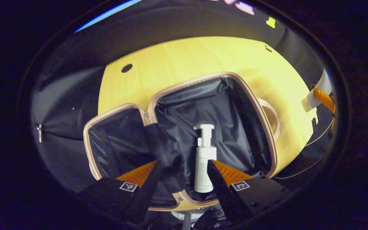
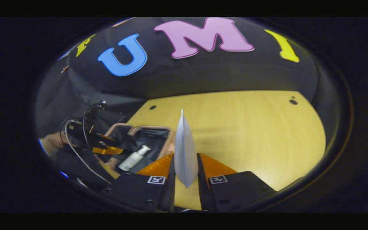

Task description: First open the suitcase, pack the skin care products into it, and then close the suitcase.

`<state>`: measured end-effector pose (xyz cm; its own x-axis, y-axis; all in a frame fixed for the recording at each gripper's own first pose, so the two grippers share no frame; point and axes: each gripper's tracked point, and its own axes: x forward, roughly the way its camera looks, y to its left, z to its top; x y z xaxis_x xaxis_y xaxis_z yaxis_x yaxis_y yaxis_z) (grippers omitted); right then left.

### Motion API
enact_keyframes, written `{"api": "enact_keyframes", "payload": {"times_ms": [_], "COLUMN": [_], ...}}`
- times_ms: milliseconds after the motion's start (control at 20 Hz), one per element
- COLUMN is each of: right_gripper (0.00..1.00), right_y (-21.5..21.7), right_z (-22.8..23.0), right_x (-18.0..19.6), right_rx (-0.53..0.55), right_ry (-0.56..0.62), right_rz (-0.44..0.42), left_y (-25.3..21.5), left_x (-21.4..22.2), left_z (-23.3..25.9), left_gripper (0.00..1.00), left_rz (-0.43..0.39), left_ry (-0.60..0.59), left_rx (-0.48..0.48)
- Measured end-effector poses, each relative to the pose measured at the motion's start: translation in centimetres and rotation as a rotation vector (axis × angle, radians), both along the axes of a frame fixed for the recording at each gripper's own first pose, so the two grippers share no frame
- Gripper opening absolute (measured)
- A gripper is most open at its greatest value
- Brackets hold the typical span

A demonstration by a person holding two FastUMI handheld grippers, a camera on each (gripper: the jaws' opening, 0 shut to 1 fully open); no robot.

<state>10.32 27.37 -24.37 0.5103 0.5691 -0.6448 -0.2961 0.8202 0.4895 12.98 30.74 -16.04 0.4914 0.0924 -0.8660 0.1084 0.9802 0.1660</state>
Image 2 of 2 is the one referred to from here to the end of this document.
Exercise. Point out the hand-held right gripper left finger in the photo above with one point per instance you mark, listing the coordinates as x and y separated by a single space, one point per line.
170 195

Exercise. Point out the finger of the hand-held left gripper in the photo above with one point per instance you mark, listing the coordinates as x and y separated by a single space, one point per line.
107 150

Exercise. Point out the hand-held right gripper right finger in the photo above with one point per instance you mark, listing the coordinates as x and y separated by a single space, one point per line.
203 191

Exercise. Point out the white pump bottle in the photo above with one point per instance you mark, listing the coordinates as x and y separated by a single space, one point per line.
129 163

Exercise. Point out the white squeeze tube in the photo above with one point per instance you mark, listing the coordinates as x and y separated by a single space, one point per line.
185 153

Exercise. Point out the red backdrop clip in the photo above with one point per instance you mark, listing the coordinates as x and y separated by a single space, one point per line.
65 69

